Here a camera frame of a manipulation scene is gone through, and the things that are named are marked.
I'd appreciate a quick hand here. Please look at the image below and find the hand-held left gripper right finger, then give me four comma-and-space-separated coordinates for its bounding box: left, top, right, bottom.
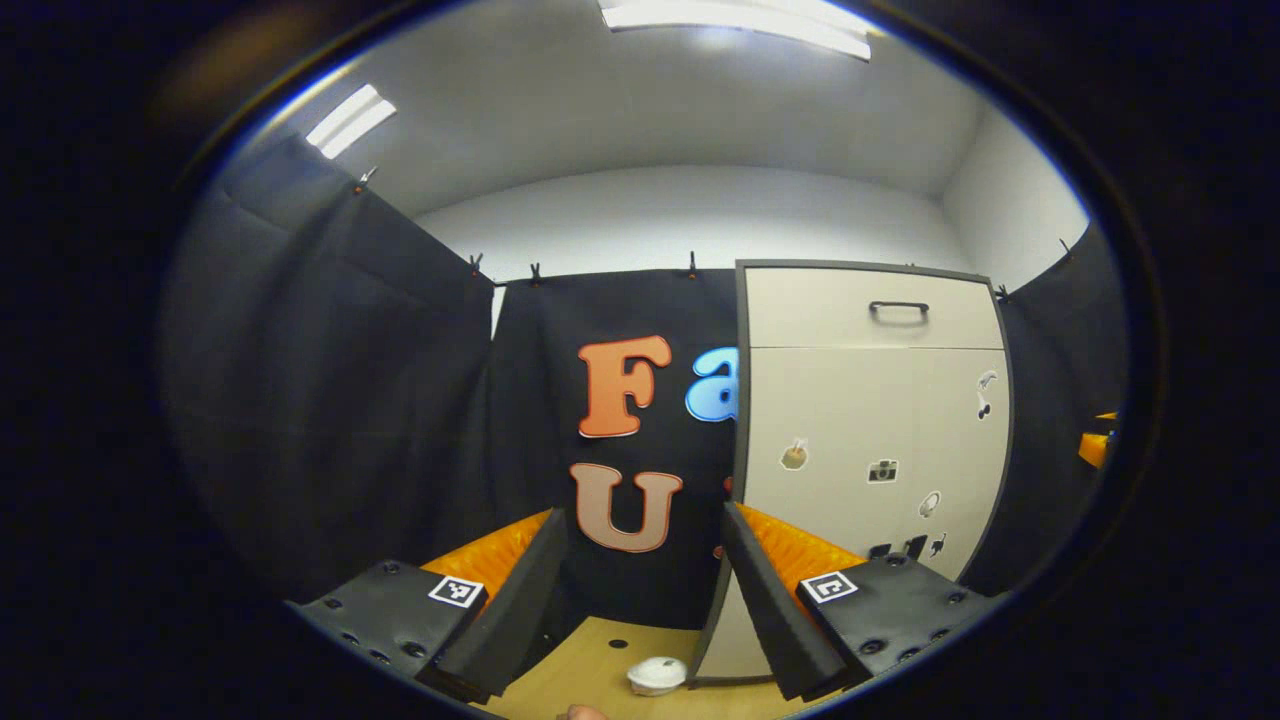
720, 500, 1006, 701

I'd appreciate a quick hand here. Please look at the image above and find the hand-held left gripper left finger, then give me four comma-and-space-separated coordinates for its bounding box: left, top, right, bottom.
285, 505, 571, 706

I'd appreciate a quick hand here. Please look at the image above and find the shoe cabinet door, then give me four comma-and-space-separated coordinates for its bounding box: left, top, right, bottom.
875, 347, 1011, 581
697, 347, 886, 686

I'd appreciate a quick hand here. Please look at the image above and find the grey white shoe cabinet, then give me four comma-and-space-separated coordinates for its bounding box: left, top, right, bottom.
690, 258, 1016, 689

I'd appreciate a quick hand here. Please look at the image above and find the black backdrop cloth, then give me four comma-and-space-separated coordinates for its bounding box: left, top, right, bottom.
965, 222, 1131, 601
485, 270, 746, 636
160, 135, 496, 601

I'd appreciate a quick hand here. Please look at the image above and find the white lidded paper cup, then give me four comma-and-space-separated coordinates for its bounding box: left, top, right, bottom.
627, 656, 688, 696

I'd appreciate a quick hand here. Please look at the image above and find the ceiling light panel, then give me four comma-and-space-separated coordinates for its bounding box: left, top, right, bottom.
305, 84, 398, 161
598, 0, 873, 61

